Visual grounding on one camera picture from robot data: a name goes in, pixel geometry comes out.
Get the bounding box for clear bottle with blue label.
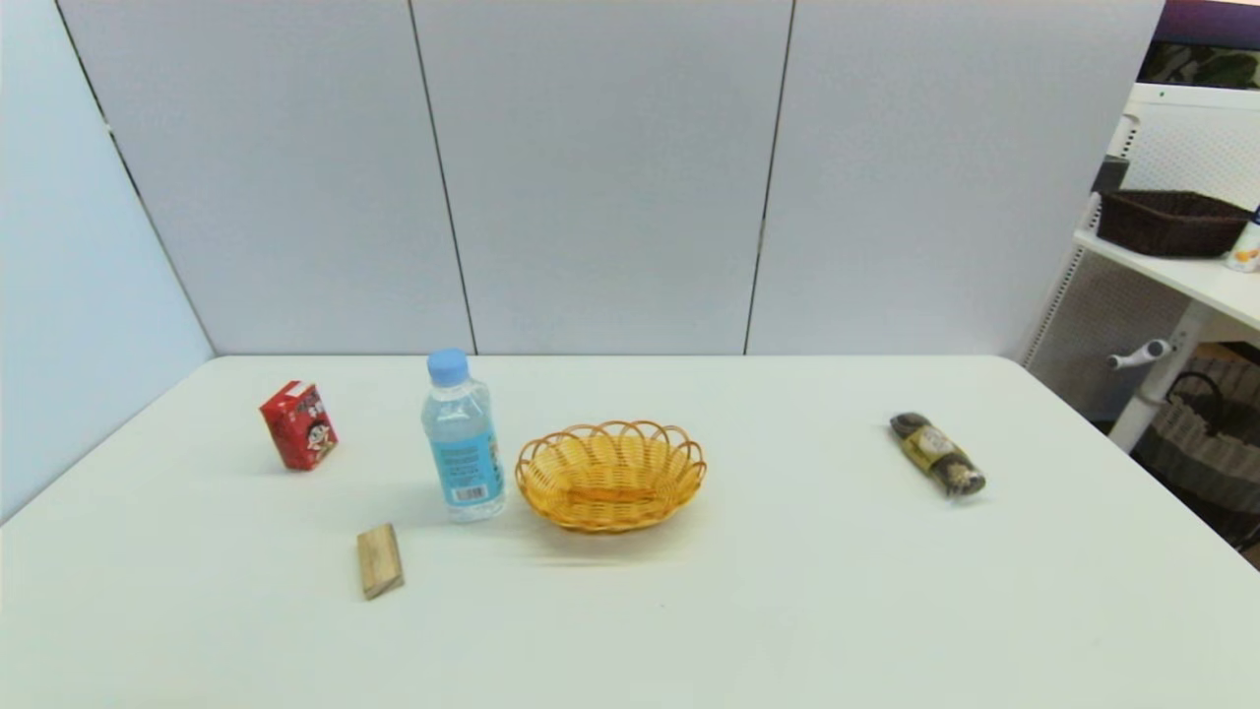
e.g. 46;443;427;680
421;348;507;523

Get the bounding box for yellow woven basket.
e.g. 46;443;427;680
514;420;709;535

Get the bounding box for gold and brown chocolate pack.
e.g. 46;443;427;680
889;412;987;499

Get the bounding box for small wooden block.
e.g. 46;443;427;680
356;523;406;601

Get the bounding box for red drink carton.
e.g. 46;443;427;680
259;380;340;472

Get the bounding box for dark brown wicker tray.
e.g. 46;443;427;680
1096;189;1254;259

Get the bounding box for white shelf unit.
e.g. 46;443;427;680
1022;81;1260;454

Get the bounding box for grey wicker floor basket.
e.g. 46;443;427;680
1132;354;1260;548

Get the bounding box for small white and orange bottle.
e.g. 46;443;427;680
1226;205;1260;274

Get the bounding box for dark panel with green foliage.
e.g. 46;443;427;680
1137;0;1260;90

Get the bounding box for white crank handle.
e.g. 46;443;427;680
1105;338;1177;371

